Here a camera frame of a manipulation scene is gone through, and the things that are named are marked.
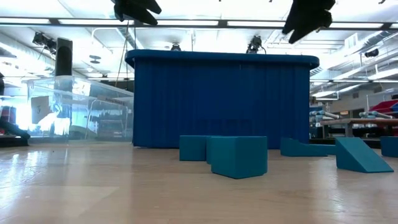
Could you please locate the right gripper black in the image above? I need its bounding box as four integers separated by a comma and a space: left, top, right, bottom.
282, 0, 336, 44

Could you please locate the blue plastic bin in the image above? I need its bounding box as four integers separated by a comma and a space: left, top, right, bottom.
124, 49, 320, 149

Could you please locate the clear plastic container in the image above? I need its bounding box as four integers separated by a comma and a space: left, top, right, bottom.
27, 75, 135, 144

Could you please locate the white container label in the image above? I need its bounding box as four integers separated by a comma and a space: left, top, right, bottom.
98, 95, 127, 106

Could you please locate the black spotlight cluster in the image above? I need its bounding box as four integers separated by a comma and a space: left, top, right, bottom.
32, 30, 57, 54

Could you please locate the white metal rack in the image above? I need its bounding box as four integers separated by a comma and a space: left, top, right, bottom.
366, 88, 398, 110

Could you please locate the wooden workbench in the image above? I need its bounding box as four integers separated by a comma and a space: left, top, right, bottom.
320, 118, 398, 139

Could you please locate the red storage bin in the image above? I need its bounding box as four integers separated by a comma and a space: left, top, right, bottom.
369, 99, 398, 114

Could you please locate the thin hanging cable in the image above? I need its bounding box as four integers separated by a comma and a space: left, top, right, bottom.
115, 21, 131, 84

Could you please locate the black camera device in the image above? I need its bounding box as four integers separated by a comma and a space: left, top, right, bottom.
245, 34, 267, 54

